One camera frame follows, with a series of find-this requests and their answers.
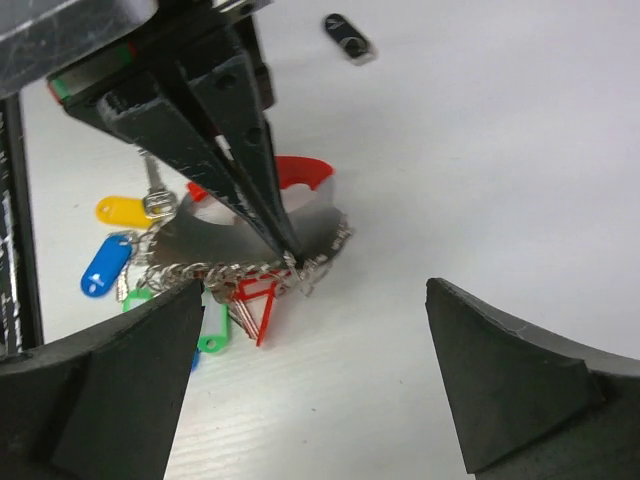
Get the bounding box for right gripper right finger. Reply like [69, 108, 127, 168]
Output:
[426, 278, 639, 479]

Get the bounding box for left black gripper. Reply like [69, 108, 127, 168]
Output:
[1, 1, 303, 263]

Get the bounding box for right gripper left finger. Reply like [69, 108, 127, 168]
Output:
[1, 282, 202, 479]

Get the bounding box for bunch of coloured key tags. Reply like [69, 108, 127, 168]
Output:
[81, 150, 351, 345]

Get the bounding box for small black usb stick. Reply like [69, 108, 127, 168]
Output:
[322, 13, 377, 66]

